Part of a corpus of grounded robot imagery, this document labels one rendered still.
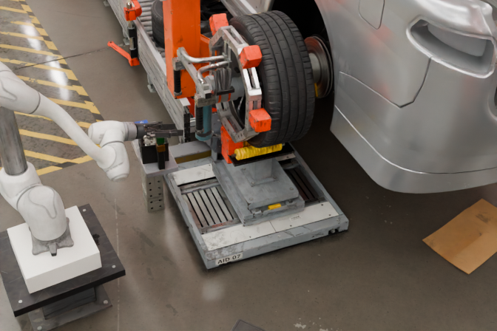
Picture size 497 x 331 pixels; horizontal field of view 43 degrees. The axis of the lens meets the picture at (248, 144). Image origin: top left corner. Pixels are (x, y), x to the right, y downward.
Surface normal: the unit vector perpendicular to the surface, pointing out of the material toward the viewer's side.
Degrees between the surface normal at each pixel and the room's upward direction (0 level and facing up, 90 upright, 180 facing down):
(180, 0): 90
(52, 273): 90
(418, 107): 90
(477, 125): 90
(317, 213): 0
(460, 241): 1
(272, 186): 0
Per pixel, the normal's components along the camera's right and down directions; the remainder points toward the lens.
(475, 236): 0.02, -0.78
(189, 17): 0.38, 0.58
